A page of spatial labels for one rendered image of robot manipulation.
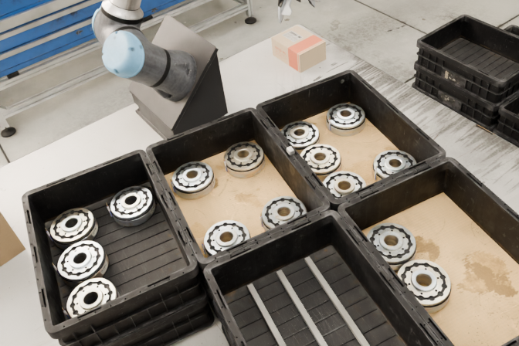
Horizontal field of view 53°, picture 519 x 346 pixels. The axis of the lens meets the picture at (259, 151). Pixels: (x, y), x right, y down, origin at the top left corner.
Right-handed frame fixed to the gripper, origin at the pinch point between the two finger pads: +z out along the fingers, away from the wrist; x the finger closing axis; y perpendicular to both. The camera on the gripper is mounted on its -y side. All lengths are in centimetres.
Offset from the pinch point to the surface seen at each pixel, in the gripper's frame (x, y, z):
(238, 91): -28.0, 1.6, 17.2
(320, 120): -27, 44, 4
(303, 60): -4.1, 8.3, 12.8
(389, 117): -19, 61, -3
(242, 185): -57, 50, 4
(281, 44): -5.9, -1.7, 9.9
